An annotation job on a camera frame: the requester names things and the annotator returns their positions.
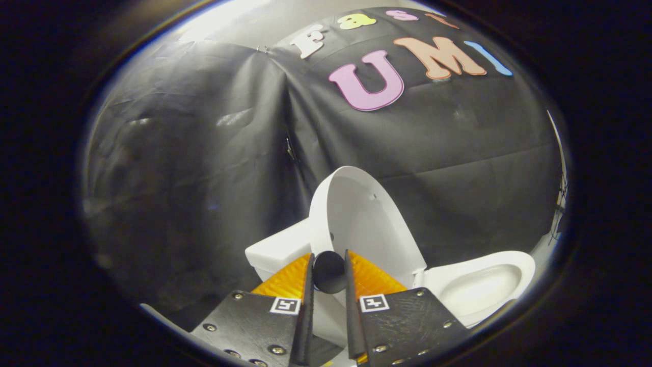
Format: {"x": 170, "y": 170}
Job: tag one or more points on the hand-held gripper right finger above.
{"x": 402, "y": 326}

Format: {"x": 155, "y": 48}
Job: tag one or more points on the black light stand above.
{"x": 562, "y": 204}

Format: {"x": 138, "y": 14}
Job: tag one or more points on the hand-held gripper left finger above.
{"x": 254, "y": 326}

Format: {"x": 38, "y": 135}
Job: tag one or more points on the white toilet tank cover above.
{"x": 277, "y": 247}

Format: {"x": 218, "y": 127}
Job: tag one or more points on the white toilet lid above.
{"x": 367, "y": 219}

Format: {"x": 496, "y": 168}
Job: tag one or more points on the white toilet seat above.
{"x": 489, "y": 259}

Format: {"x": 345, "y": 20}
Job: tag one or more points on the white toilet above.
{"x": 484, "y": 293}

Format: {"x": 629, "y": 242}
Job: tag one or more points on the black backdrop cloth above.
{"x": 204, "y": 153}

